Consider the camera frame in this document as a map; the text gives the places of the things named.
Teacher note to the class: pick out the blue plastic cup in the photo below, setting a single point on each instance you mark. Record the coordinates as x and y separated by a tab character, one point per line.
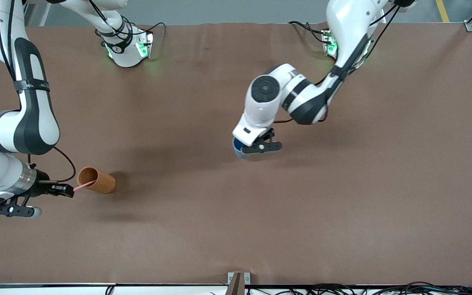
239	152

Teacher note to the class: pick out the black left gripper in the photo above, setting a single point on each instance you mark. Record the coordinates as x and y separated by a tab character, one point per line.
267	136

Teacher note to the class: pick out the pink chopstick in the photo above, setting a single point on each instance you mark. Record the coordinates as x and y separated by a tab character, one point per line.
84	186

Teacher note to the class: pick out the metal table edge bracket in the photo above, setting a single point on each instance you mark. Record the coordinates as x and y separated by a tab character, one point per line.
238	282

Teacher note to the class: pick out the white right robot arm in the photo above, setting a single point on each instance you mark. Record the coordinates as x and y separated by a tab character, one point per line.
35	123

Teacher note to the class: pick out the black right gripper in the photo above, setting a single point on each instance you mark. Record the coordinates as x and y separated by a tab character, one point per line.
44	188

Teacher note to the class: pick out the brown cylindrical cup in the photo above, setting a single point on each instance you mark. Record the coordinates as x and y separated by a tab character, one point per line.
103	184

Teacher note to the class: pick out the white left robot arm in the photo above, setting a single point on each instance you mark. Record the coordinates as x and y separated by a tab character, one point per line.
260	110

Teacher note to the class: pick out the brown table cover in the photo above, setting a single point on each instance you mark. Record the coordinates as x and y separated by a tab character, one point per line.
260	225

